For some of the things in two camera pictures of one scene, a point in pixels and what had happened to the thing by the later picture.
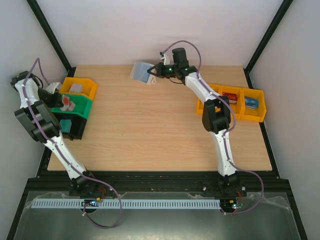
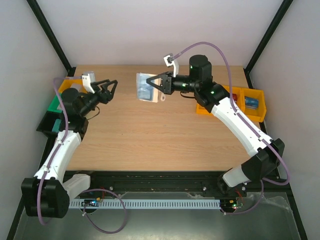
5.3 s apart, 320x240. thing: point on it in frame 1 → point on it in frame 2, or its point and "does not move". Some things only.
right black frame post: x=265 y=39 does not move
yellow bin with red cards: x=235 y=95 does not move
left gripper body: x=50 y=101 → x=104 y=99
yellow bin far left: x=90 y=87 does not move
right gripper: x=159 y=70 → x=167 y=84
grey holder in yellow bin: x=76 y=88 does not move
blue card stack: x=251 y=103 does not move
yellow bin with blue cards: x=253 y=104 does not move
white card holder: x=139 y=73 → x=145 y=91
